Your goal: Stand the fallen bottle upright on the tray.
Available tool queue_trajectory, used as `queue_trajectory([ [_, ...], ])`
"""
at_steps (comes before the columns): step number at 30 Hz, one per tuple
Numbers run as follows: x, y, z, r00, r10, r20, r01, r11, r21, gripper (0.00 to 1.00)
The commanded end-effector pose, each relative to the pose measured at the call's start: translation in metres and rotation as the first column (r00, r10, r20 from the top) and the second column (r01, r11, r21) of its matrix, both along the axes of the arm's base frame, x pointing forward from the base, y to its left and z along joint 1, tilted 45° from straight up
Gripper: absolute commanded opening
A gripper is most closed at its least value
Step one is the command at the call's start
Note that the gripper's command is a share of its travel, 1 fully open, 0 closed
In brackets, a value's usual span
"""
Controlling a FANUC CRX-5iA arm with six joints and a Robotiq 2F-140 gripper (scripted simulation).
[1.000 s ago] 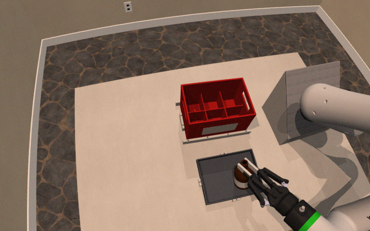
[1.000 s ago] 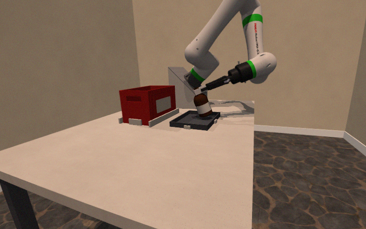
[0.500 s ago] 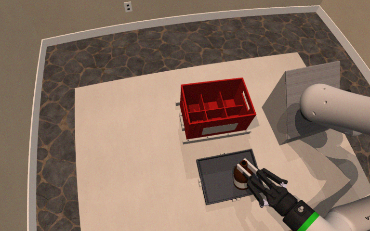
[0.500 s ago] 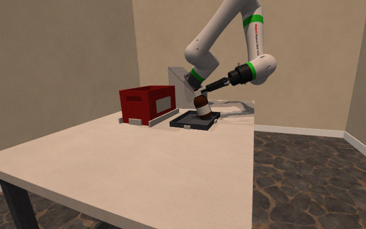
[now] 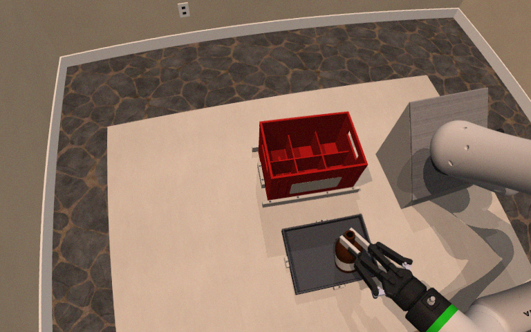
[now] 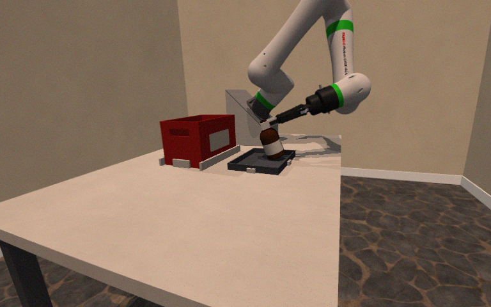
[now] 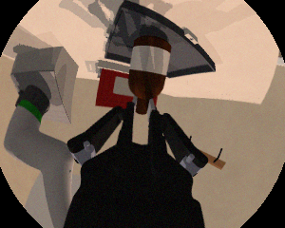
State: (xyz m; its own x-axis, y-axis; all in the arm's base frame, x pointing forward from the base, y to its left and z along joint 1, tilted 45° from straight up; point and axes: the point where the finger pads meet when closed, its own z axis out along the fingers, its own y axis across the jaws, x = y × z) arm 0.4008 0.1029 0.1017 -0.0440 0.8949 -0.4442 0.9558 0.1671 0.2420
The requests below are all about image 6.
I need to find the red divided crate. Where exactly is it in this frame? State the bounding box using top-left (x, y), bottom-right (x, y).
top-left (160, 114), bottom-right (236, 169)

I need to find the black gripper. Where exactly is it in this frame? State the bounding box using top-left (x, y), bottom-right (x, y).
top-left (260, 94), bottom-right (322, 130)

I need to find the brown bottle with white label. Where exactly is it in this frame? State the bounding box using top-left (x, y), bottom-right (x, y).
top-left (260, 127), bottom-right (285, 160)

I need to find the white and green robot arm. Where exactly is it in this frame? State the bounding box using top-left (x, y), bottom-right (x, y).
top-left (247, 0), bottom-right (371, 119)

